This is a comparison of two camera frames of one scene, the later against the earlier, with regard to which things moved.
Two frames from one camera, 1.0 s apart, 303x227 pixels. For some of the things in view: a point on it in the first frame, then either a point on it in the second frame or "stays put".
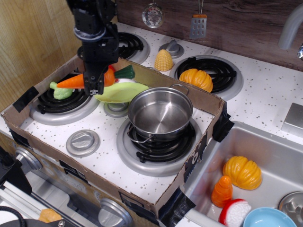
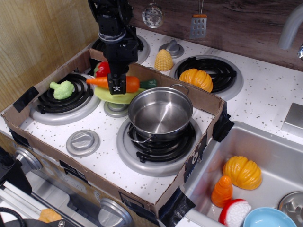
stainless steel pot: x=162 y=113 stays put
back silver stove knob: x=176 y=49 stays put
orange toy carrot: x=127 y=73 → x=132 y=83
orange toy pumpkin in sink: x=244 y=173 stays put
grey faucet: x=295 y=17 stays put
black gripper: x=100 y=50 → x=120 y=48
